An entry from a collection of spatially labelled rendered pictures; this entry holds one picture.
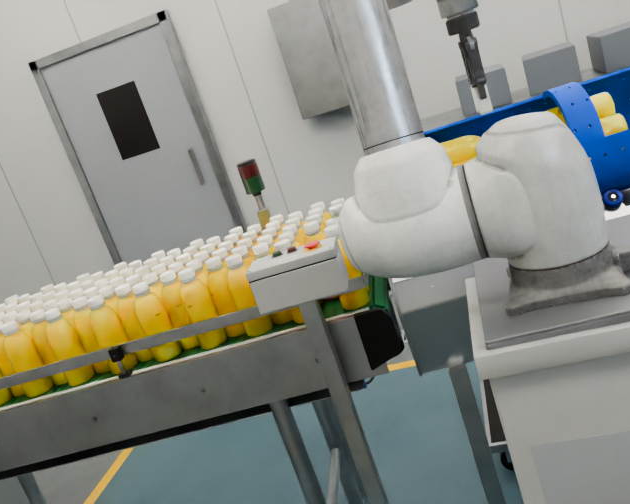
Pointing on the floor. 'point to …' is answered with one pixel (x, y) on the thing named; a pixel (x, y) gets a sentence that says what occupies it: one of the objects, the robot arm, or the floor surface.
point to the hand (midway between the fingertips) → (481, 99)
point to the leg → (476, 433)
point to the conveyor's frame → (194, 405)
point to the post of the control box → (330, 365)
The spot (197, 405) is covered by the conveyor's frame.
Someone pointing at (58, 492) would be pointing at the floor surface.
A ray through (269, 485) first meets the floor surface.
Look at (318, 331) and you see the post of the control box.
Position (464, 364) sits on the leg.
